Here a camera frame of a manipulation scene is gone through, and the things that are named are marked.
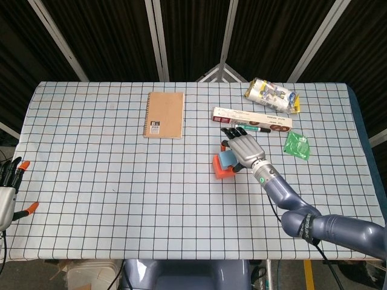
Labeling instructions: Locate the light blue cube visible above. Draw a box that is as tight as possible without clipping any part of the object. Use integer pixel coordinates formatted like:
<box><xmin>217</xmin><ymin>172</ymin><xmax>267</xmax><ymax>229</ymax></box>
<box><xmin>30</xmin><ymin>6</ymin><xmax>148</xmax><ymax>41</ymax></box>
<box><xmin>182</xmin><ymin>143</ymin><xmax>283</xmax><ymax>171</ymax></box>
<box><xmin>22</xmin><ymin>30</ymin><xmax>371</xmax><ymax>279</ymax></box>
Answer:
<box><xmin>218</xmin><ymin>150</ymin><xmax>238</xmax><ymax>169</ymax></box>

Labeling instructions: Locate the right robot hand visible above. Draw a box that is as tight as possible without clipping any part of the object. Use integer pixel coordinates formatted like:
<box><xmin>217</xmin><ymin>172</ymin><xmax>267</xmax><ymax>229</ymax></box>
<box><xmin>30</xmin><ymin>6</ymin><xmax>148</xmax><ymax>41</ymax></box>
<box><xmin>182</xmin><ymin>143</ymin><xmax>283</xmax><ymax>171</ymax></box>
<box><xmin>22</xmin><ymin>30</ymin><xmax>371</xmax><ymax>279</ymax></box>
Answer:
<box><xmin>220</xmin><ymin>126</ymin><xmax>267</xmax><ymax>176</ymax></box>

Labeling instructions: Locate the white plastic bin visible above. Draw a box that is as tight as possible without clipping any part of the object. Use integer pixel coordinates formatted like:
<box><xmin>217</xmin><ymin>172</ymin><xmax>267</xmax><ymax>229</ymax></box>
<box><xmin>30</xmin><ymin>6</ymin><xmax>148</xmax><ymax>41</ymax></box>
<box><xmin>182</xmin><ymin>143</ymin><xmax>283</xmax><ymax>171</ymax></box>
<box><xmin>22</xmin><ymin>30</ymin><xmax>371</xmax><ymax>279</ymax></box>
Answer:
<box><xmin>67</xmin><ymin>259</ymin><xmax>122</xmax><ymax>290</ymax></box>

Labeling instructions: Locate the green foil packet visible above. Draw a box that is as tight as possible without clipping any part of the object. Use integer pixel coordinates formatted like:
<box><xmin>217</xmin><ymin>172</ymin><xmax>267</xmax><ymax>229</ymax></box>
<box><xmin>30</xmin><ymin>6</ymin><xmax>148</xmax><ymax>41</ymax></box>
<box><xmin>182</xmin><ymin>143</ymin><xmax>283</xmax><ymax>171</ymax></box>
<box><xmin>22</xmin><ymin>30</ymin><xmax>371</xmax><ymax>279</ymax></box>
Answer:
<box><xmin>283</xmin><ymin>130</ymin><xmax>311</xmax><ymax>161</ymax></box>

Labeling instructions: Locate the baking paper box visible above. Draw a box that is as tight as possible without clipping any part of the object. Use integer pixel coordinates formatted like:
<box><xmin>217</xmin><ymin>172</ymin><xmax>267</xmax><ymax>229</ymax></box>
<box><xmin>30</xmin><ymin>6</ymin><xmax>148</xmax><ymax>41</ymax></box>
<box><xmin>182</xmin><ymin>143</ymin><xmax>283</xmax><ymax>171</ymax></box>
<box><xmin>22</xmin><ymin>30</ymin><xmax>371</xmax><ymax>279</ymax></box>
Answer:
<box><xmin>211</xmin><ymin>106</ymin><xmax>293</xmax><ymax>133</ymax></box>

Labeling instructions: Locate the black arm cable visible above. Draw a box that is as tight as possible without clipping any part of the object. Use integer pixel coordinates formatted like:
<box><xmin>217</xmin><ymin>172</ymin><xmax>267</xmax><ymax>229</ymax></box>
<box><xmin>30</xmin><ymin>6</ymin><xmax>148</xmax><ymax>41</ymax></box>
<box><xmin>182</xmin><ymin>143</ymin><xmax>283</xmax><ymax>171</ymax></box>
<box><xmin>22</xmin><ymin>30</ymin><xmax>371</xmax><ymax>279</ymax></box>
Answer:
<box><xmin>267</xmin><ymin>195</ymin><xmax>344</xmax><ymax>290</ymax></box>
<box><xmin>0</xmin><ymin>229</ymin><xmax>9</xmax><ymax>274</ymax></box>

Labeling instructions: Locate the grey-blue robot torso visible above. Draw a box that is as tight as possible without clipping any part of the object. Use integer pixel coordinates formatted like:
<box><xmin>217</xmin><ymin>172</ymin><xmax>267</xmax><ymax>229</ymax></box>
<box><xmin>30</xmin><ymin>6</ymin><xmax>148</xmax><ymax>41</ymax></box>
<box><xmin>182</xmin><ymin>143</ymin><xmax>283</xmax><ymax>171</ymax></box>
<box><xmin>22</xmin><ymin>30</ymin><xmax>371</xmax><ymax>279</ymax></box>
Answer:
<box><xmin>120</xmin><ymin>259</ymin><xmax>252</xmax><ymax>290</ymax></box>

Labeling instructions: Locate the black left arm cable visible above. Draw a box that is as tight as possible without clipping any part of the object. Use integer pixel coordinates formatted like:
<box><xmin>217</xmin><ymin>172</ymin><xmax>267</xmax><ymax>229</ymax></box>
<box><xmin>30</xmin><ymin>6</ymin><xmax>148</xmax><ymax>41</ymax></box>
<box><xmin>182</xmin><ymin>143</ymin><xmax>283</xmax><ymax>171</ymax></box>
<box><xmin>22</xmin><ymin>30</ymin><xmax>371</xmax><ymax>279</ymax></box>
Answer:
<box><xmin>0</xmin><ymin>229</ymin><xmax>9</xmax><ymax>274</ymax></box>

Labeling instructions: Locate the white partition foot bracket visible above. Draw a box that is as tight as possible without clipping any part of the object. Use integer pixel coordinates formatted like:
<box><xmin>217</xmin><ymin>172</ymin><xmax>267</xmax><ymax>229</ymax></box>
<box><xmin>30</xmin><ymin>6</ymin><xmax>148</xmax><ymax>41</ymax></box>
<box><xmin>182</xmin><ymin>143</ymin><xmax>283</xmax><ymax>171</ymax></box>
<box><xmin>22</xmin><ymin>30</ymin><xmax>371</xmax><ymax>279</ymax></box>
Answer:
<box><xmin>195</xmin><ymin>62</ymin><xmax>249</xmax><ymax>83</ymax></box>

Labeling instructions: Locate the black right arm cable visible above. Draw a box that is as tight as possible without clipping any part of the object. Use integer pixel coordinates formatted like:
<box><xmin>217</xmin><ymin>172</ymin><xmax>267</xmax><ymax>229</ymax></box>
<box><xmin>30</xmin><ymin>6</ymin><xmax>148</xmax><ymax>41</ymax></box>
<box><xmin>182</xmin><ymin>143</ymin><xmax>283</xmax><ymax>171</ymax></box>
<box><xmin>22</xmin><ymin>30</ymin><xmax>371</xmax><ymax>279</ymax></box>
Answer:
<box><xmin>267</xmin><ymin>195</ymin><xmax>344</xmax><ymax>290</ymax></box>

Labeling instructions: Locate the black velcro strap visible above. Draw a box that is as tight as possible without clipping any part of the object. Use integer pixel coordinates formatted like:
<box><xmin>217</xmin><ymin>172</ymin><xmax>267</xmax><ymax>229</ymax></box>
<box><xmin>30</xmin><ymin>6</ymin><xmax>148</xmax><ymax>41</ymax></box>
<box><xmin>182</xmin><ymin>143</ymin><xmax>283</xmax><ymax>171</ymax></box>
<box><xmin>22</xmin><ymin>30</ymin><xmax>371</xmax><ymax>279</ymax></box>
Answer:
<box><xmin>299</xmin><ymin>213</ymin><xmax>322</xmax><ymax>246</ymax></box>

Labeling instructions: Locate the white black checked tablecloth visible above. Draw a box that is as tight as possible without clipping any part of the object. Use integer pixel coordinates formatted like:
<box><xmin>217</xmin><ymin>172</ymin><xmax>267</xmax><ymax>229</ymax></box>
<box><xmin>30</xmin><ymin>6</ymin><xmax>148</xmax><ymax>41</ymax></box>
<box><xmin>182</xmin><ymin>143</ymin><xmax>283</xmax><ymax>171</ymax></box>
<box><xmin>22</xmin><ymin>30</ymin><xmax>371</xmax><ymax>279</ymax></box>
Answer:
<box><xmin>4</xmin><ymin>80</ymin><xmax>386</xmax><ymax>261</ymax></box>

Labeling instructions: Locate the white and yellow snack bag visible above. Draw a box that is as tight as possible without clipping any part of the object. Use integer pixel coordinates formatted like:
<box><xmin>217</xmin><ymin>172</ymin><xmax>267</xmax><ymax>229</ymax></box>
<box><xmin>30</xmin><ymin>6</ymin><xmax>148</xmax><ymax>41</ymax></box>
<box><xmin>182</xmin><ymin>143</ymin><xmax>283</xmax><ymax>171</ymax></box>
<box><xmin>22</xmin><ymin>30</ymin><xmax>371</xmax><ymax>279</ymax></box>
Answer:
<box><xmin>244</xmin><ymin>77</ymin><xmax>302</xmax><ymax>115</ymax></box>

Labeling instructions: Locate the large orange foam block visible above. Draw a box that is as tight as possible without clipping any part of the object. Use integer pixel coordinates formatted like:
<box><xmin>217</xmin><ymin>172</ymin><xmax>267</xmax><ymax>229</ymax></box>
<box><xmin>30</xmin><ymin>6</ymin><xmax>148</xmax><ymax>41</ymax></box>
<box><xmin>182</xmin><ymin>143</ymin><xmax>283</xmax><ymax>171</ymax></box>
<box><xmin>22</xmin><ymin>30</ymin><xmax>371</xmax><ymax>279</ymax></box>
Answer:
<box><xmin>211</xmin><ymin>154</ymin><xmax>237</xmax><ymax>181</ymax></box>

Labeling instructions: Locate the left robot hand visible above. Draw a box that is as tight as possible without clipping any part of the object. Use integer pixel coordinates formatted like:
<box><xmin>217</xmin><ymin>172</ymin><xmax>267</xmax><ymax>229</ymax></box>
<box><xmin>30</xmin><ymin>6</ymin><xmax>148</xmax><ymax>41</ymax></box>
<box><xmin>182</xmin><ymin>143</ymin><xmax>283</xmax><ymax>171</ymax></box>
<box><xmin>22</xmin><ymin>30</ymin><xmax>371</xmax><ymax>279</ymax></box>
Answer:
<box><xmin>0</xmin><ymin>156</ymin><xmax>41</xmax><ymax>232</ymax></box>

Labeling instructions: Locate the brown spiral notebook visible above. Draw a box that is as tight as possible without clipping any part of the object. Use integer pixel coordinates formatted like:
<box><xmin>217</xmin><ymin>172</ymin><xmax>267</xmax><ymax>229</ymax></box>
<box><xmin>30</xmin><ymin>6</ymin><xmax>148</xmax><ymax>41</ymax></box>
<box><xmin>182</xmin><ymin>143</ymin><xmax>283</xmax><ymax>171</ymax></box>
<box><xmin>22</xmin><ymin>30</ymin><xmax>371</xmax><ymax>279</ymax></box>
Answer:
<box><xmin>142</xmin><ymin>91</ymin><xmax>185</xmax><ymax>140</ymax></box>

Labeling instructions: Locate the white partition frame post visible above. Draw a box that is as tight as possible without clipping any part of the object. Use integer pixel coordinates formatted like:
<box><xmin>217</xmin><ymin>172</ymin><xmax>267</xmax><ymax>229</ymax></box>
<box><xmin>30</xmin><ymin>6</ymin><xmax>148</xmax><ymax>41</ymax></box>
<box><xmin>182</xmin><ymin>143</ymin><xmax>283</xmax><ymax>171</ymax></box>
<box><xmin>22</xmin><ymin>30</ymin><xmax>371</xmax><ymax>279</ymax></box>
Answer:
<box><xmin>28</xmin><ymin>0</ymin><xmax>90</xmax><ymax>82</ymax></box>
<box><xmin>0</xmin><ymin>120</ymin><xmax>21</xmax><ymax>140</ymax></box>
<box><xmin>287</xmin><ymin>0</ymin><xmax>354</xmax><ymax>82</ymax></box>
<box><xmin>368</xmin><ymin>129</ymin><xmax>387</xmax><ymax>149</ymax></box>
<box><xmin>217</xmin><ymin>0</ymin><xmax>239</xmax><ymax>66</ymax></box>
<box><xmin>144</xmin><ymin>0</ymin><xmax>170</xmax><ymax>82</ymax></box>

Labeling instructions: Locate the green white marker pen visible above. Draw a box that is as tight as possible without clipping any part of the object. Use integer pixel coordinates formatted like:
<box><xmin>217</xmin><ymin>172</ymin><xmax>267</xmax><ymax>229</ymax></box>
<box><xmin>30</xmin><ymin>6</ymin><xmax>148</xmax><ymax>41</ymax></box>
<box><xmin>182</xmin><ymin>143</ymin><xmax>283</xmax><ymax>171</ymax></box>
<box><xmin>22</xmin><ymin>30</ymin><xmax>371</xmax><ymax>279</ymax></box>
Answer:
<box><xmin>234</xmin><ymin>123</ymin><xmax>272</xmax><ymax>134</ymax></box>

